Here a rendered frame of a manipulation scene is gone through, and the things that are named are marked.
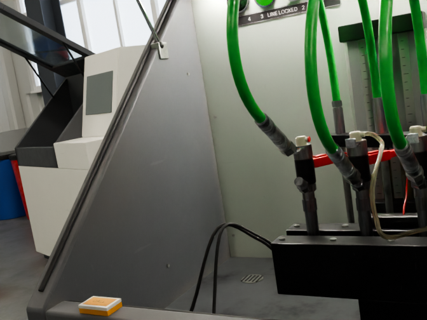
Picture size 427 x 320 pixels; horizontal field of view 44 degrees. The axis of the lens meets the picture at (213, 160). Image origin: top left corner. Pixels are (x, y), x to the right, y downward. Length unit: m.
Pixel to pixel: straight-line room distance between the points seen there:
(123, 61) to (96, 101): 0.38
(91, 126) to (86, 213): 3.04
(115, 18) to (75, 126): 2.75
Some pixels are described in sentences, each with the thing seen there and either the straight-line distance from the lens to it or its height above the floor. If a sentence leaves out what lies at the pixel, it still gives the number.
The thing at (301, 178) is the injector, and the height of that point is 1.07.
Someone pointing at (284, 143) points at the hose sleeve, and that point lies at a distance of 0.72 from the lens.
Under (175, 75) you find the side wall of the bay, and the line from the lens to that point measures 1.08.
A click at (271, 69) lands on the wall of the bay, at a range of 1.10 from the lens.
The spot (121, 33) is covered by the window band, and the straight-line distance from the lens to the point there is 6.50.
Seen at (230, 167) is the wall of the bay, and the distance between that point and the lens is 1.17.
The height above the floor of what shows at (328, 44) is 1.26.
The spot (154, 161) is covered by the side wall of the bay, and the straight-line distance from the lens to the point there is 1.00.
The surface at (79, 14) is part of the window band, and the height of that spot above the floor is 2.29.
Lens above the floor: 1.22
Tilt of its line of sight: 8 degrees down
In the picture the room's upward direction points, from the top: 9 degrees counter-clockwise
